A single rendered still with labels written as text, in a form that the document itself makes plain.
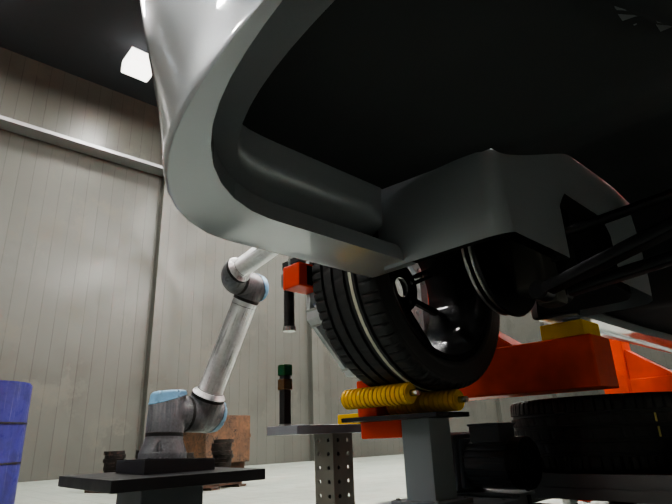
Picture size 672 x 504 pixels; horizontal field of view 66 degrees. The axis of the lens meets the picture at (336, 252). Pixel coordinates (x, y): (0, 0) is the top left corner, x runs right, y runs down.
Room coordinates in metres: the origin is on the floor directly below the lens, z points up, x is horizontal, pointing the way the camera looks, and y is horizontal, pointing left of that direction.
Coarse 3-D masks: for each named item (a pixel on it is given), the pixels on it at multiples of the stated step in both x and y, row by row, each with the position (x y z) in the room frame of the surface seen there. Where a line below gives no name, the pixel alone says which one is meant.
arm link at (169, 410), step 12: (156, 396) 2.20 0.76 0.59; (168, 396) 2.20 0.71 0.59; (180, 396) 2.23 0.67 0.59; (156, 408) 2.19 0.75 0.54; (168, 408) 2.20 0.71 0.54; (180, 408) 2.23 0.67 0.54; (192, 408) 2.28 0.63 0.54; (156, 420) 2.19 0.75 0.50; (168, 420) 2.20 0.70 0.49; (180, 420) 2.24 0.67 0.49; (192, 420) 2.29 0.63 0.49
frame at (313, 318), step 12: (420, 288) 1.83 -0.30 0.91; (312, 300) 1.52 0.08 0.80; (420, 300) 1.84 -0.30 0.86; (312, 312) 1.51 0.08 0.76; (420, 312) 1.84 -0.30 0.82; (312, 324) 1.53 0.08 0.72; (420, 324) 1.84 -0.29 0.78; (324, 336) 1.55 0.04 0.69; (336, 360) 1.60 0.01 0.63; (348, 372) 1.61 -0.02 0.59
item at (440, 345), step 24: (432, 264) 1.76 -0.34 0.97; (456, 264) 1.70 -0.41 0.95; (408, 288) 1.63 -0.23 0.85; (432, 288) 1.80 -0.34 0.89; (456, 288) 1.73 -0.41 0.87; (408, 312) 1.67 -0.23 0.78; (432, 312) 1.77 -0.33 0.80; (456, 312) 1.73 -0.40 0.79; (480, 312) 1.66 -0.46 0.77; (432, 336) 1.77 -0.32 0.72; (456, 336) 1.69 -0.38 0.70; (480, 336) 1.61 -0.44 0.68; (456, 360) 1.50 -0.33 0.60
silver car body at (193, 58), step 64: (192, 0) 0.46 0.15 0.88; (256, 0) 0.38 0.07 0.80; (320, 0) 0.44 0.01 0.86; (384, 0) 0.49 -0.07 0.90; (448, 0) 0.50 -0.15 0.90; (512, 0) 0.50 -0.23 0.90; (576, 0) 0.50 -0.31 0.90; (640, 0) 0.46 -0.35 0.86; (192, 64) 0.49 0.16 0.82; (256, 64) 0.53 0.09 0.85; (320, 64) 0.60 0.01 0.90; (384, 64) 0.61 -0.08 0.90; (448, 64) 0.61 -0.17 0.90; (512, 64) 0.62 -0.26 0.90; (576, 64) 0.62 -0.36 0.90; (640, 64) 0.63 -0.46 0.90; (192, 128) 0.56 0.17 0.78; (256, 128) 0.76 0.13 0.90; (320, 128) 0.76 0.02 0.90; (384, 128) 0.77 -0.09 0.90; (448, 128) 0.78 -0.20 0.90; (512, 128) 0.79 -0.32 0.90; (576, 128) 0.83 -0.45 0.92; (640, 128) 1.02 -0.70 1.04; (192, 192) 0.70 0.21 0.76; (256, 192) 0.81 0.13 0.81; (320, 192) 0.88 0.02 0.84; (384, 192) 1.02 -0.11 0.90; (448, 192) 0.90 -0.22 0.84; (512, 192) 0.90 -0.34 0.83; (576, 192) 1.13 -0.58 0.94; (640, 192) 1.36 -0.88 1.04; (320, 256) 0.96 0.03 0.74; (384, 256) 0.98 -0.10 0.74; (640, 256) 1.42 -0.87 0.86; (640, 320) 1.99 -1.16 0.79
